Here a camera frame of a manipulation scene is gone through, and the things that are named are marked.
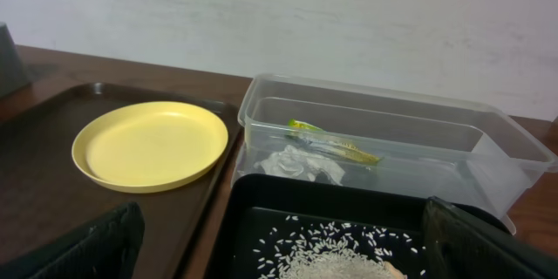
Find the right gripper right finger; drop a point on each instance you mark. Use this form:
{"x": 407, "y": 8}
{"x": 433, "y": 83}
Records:
{"x": 461, "y": 245}

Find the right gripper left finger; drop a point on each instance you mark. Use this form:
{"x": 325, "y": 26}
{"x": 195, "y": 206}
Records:
{"x": 105, "y": 247}

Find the yellow round plate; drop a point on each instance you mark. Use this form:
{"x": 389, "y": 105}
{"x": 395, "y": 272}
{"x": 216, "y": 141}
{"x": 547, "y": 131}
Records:
{"x": 150, "y": 147}

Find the rice and food scraps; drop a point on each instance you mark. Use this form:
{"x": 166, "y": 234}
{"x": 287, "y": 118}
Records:
{"x": 293, "y": 246}

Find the white paper napkin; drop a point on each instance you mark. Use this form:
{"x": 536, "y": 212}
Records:
{"x": 298, "y": 164}

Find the green snack wrapper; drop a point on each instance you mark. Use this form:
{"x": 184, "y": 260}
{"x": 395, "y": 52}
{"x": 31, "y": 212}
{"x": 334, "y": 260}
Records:
{"x": 315, "y": 138}

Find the grey plastic dishwasher rack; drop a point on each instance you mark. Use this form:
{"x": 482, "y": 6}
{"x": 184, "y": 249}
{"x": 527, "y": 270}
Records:
{"x": 12, "y": 70}

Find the dark brown serving tray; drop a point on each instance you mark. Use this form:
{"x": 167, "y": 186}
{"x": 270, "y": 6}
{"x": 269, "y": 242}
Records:
{"x": 44, "y": 195}

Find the clear plastic bin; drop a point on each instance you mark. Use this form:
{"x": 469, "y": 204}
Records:
{"x": 463, "y": 152}

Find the black rectangular tray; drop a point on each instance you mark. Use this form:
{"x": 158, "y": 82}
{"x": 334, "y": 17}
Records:
{"x": 258, "y": 199}

